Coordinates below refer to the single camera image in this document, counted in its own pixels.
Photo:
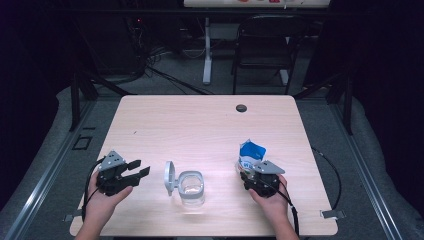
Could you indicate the clear jug with white lid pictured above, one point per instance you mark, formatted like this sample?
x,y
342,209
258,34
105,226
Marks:
x,y
190,188

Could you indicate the aluminium floor rail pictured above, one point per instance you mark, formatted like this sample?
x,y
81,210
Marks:
x,y
363,173
50,173

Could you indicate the person's right hand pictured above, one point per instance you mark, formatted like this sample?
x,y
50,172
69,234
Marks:
x,y
275,205

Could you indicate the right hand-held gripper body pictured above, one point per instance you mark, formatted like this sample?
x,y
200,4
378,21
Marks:
x,y
265,183

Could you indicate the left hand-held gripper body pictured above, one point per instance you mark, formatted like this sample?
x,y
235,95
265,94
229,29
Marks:
x,y
111,176

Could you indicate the white desk top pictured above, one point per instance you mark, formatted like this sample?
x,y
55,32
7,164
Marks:
x,y
216,3

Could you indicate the black metal stand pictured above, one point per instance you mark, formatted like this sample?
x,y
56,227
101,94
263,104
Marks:
x,y
75,100
347,106

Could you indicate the black folding chair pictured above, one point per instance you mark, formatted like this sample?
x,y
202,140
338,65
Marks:
x,y
266,43

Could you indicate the blue and white pouch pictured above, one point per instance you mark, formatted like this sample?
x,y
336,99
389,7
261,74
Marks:
x,y
252,151

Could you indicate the white desk leg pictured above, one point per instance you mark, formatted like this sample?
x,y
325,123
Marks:
x,y
207,50

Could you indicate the person's left hand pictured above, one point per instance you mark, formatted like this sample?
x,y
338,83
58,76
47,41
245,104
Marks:
x,y
98,210

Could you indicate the dark equipment with red light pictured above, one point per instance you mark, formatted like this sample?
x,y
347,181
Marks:
x,y
136,40

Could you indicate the grey metal table bracket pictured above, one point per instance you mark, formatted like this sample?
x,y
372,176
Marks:
x,y
70,217
333,214

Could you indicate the dark round table grommet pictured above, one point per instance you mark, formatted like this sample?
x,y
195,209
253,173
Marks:
x,y
241,108

